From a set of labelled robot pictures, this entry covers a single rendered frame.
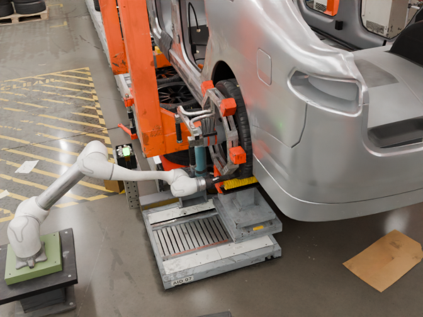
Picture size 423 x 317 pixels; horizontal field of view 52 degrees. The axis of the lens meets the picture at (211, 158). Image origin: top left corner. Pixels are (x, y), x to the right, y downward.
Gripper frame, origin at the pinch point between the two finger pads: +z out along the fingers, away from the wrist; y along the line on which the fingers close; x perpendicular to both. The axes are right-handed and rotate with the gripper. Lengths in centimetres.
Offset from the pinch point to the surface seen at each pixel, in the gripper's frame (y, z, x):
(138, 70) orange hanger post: -5, -43, 86
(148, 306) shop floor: -26, -70, -64
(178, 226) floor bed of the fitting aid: -65, -34, -17
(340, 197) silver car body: 79, 24, -35
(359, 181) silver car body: 90, 29, -30
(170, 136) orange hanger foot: -44, -26, 47
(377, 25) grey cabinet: -268, 363, 223
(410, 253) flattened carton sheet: -10, 108, -78
